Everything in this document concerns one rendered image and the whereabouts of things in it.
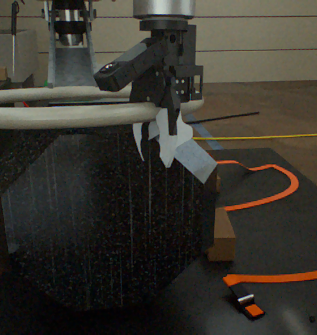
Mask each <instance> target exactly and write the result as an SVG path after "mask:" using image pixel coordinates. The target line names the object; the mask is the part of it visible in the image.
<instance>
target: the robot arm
mask: <svg viewBox="0 0 317 335"><path fill-rule="evenodd" d="M133 17H134V18H135V19H138V20H141V21H139V31H151V37H150V38H145V39H143V40H142V41H141V42H139V43H137V45H135V46H134V47H133V48H131V49H130V50H128V51H127V52H126V53H123V54H122V55H121V56H119V57H118V58H116V59H115V60H113V61H112V62H111V63H108V64H107V65H105V66H103V67H102V68H100V70H99V71H98V72H96V73H95V74H94V75H93V77H94V79H95V82H96V84H97V86H98V88H99V90H100V91H108V92H118V91H120V90H121V89H124V88H125V87H126V86H127V85H128V84H129V83H131V93H130V97H129V103H144V102H154V105H155V106H156V107H161V108H162V109H160V110H159V112H158V113H157V115H156V121H154V122H145V123H138V124H132V125H131V126H132V127H133V133H134V136H135V141H136V144H137V147H138V150H139V153H140V156H141V158H142V160H144V161H147V160H148V141H149V139H151V138H153V137H155V136H157V135H159V145H160V153H159V157H160V158H161V161H162V162H163V165H165V167H166V168H169V167H171V164H172V162H173V158H174V156H175V150H176V148H177V147H179V146H181V145H182V144H184V143H186V142H188V141H189V140H190V139H191V138H192V136H193V130H192V127H191V126H189V125H187V124H185V123H183V122H182V119H181V113H180V104H181V103H189V101H190V94H191V101H199V100H202V89H203V69H204V66H203V65H195V44H196V25H194V24H188V21H186V20H192V19H194V18H195V0H133ZM194 75H200V79H199V92H198V93H195V87H194ZM132 81H133V82H132Z"/></svg>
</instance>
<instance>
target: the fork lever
mask: <svg viewBox="0 0 317 335"><path fill-rule="evenodd" d="M41 15H42V18H45V10H44V9H41ZM49 16H50V17H51V22H49V23H48V30H49V31H50V46H49V59H48V82H47V83H48V89H54V87H72V86H94V87H96V88H97V87H98V86H97V84H96V82H95V79H94V77H93V75H94V74H95V73H96V72H98V70H97V62H96V59H95V52H94V48H93V41H92V34H91V31H92V23H91V22H88V18H89V11H88V10H86V5H85V8H84V10H80V18H83V21H84V22H85V34H86V42H87V48H80V47H72V48H56V30H55V22H56V17H59V11H58V10H54V9H53V8H52V10H49ZM93 17H94V19H96V18H97V12H96V9H94V10H93ZM89 99H97V100H100V98H74V99H51V100H49V101H70V100H86V101H88V100H89Z"/></svg>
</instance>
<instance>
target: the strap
mask: <svg viewBox="0 0 317 335"><path fill-rule="evenodd" d="M216 163H217V164H232V163H236V164H239V165H241V166H242V167H245V166H243V165H242V164H240V163H238V162H236V161H234V160H224V161H216ZM271 167H272V168H275V169H277V170H279V171H281V172H283V173H285V174H286V175H287V176H288V177H289V178H290V181H291V185H290V187H289V188H288V189H287V190H285V191H283V192H281V193H280V194H276V195H274V196H271V197H268V198H264V199H262V200H256V201H254V202H251V203H246V204H242V205H235V206H231V207H222V208H225V210H226V211H232V210H236V209H244V208H247V207H253V206H256V205H261V204H265V203H269V202H272V201H274V200H277V199H279V198H283V197H284V196H287V195H288V194H291V193H292V192H294V191H295V190H296V189H297V187H298V185H299V183H298V180H297V177H296V176H295V175H294V174H292V173H290V172H289V171H287V170H285V169H283V168H281V167H278V166H276V165H270V164H269V165H266V166H261V167H256V168H247V167H245V168H247V169H250V170H253V171H256V170H262V169H267V168H271ZM236 276H237V277H238V278H239V280H240V281H241V282H286V281H301V280H307V279H316V278H317V271H315V272H307V273H297V274H290V275H236Z"/></svg>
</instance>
